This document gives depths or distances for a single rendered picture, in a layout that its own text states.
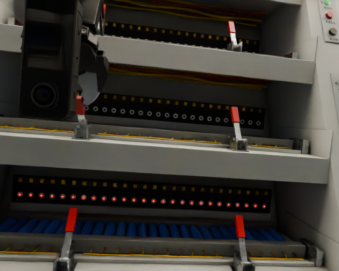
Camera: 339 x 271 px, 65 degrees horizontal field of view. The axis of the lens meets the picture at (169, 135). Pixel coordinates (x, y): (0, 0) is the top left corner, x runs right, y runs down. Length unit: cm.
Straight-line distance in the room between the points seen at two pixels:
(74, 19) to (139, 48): 25
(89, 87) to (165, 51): 19
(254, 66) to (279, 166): 20
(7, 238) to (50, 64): 32
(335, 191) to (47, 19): 48
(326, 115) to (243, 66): 18
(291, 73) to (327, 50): 10
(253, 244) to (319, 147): 22
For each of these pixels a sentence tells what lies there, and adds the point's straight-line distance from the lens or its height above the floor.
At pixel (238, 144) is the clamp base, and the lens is 50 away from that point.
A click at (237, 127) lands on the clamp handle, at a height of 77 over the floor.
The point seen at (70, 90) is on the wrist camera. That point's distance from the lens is 26.
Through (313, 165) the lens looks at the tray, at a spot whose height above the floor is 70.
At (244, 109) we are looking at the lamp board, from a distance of 67.
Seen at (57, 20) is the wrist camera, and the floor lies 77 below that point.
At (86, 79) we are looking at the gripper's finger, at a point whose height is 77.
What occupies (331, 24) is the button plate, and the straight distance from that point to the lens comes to 69.
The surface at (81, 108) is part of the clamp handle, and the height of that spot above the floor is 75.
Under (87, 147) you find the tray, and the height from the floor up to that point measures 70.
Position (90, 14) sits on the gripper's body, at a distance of 32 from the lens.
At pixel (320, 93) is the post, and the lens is 58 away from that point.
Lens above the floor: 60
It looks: 18 degrees up
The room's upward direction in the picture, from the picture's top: 2 degrees clockwise
